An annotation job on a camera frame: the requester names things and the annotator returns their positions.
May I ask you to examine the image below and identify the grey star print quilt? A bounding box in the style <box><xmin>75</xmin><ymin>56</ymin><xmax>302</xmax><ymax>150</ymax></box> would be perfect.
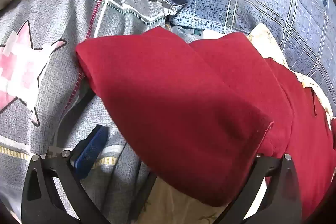
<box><xmin>0</xmin><ymin>0</ymin><xmax>185</xmax><ymax>224</ymax></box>

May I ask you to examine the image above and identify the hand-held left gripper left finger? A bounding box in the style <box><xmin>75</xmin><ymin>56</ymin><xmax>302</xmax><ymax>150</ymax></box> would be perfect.
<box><xmin>21</xmin><ymin>124</ymin><xmax>111</xmax><ymax>224</ymax></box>

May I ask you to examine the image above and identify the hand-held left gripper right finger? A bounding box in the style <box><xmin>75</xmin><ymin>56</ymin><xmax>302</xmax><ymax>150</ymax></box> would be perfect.
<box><xmin>217</xmin><ymin>153</ymin><xmax>303</xmax><ymax>224</ymax></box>

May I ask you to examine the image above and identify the dark red garment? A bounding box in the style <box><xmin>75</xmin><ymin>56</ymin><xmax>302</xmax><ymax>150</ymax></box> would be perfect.
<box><xmin>76</xmin><ymin>26</ymin><xmax>336</xmax><ymax>222</ymax></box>

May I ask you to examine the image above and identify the cream leaf print cloth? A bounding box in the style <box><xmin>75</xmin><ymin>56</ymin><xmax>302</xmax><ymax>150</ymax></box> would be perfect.
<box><xmin>136</xmin><ymin>23</ymin><xmax>335</xmax><ymax>224</ymax></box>

